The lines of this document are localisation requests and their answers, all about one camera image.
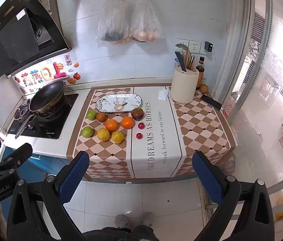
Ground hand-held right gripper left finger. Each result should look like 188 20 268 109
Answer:
7 151 90 241

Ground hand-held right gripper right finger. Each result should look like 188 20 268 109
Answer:
192 151 278 241

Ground large green lime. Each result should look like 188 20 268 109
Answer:
81 126 94 138

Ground yellow lemon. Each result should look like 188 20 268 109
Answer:
97 128 111 142
111 131 125 144

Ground orange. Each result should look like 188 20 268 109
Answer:
105 119 120 132
121 116 135 129

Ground oval patterned plate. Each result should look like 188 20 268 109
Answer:
96 93 142 113

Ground dark red apple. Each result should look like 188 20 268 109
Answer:
131 108 144 121

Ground blue cabinet front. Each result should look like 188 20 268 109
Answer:
1 146 68 181

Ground black gas stove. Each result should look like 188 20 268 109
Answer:
7 93 79 140

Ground checkered tablecloth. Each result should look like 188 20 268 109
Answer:
66 83 236 181

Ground black wok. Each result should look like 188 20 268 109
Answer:
15 80 65 139

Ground grey slipper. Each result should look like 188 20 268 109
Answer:
140 212 155 228
114 214 130 229

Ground black smartphone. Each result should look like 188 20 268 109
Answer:
201 95 222 111

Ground person's dark trousers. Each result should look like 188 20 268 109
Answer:
84 225 157 241

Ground cream utensil holder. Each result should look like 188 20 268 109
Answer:
170 61 199 104

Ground dark sauce bottle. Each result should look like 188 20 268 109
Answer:
196 66 205 90

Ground sliding glass door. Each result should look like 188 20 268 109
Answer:
210 0 283 221

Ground black range hood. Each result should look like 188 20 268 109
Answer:
0 0 73 78

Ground bundle of wooden chopsticks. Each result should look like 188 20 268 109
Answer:
184 48 197 72

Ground plastic bag with dark contents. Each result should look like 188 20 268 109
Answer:
95 0 130 43

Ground plastic bag of eggs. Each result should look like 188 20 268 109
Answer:
129 0 163 42

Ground colourful wall stickers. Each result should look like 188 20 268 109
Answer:
13 54 81 96

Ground black-handled knife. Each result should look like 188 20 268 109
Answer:
174 52 187 73

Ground white wall socket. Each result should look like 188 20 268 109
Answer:
176 39 189 52
189 40 201 54

